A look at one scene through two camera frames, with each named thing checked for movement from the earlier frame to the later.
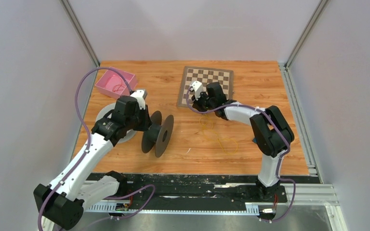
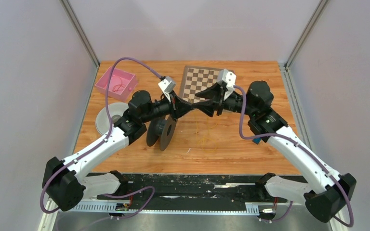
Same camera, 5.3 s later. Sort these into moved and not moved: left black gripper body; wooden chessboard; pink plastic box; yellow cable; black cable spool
Moved: yellow cable; left black gripper body; black cable spool
Not moved: wooden chessboard; pink plastic box
